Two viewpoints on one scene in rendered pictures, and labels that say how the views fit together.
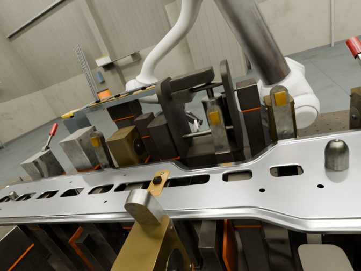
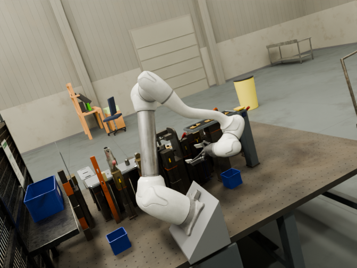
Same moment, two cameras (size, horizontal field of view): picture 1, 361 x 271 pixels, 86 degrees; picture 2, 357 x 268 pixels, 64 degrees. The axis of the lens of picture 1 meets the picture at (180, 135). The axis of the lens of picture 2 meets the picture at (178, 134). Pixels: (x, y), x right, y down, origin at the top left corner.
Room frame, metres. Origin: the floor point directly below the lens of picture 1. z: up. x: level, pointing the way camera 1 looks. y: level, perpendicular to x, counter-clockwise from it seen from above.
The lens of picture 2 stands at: (1.93, -1.35, 1.64)
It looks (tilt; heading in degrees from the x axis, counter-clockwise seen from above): 15 degrees down; 135
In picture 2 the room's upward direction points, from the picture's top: 17 degrees counter-clockwise
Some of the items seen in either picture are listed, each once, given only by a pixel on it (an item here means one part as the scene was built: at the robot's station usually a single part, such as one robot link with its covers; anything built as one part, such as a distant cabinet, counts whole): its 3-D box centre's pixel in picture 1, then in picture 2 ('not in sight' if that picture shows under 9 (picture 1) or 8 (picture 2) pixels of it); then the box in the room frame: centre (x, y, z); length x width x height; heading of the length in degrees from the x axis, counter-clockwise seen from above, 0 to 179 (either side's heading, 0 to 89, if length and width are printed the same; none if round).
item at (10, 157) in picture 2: not in sight; (11, 163); (-0.10, -0.82, 1.30); 0.23 x 0.02 x 0.31; 158
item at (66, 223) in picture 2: not in sight; (50, 208); (0.22, -0.82, 1.01); 0.90 x 0.22 x 0.03; 158
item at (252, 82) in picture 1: (258, 150); not in sight; (0.49, -0.21, 0.91); 0.07 x 0.05 x 0.42; 158
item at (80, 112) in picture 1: (120, 98); (210, 120); (0.77, 0.17, 1.16); 0.37 x 0.14 x 0.02; 68
